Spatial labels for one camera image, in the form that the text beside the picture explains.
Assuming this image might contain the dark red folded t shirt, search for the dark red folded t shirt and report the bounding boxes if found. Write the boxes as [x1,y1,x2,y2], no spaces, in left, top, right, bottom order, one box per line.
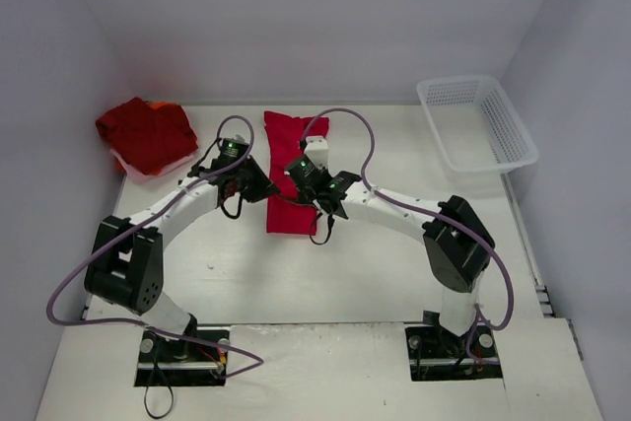
[96,98,198,162]

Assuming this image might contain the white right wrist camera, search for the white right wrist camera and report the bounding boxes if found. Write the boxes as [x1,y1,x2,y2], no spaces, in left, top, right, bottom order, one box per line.
[304,135,329,170]

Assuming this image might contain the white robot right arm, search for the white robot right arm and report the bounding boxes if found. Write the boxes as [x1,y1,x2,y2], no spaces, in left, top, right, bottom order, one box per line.
[285,155,495,354]

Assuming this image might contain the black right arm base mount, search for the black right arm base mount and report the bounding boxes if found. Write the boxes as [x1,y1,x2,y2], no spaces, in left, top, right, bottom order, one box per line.
[404,311,503,383]

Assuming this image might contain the black loop cable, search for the black loop cable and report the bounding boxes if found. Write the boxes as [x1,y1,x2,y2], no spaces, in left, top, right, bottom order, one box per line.
[142,379,175,418]

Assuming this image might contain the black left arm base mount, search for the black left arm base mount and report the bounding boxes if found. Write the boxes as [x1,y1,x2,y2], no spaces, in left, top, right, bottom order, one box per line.
[134,331,228,387]

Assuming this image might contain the pink folded t shirt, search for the pink folded t shirt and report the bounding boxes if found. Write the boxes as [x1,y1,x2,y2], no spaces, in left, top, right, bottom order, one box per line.
[108,148,194,184]

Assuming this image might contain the white plastic basket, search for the white plastic basket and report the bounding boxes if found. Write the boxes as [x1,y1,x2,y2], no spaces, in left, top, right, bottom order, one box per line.
[416,75,539,180]

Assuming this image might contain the magenta t shirt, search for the magenta t shirt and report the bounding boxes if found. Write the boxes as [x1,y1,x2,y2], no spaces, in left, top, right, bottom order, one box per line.
[262,109,330,237]

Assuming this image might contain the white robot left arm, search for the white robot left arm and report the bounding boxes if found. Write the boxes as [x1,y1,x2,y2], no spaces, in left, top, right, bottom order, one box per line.
[84,136,278,362]

